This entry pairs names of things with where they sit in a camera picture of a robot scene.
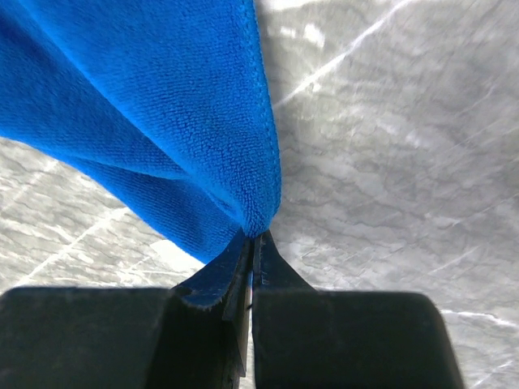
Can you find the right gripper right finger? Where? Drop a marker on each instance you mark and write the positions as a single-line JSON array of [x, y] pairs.
[[309, 338]]

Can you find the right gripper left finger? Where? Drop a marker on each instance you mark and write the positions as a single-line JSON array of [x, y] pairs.
[[193, 335]]

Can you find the dark blue towel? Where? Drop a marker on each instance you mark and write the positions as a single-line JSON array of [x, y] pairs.
[[163, 103]]

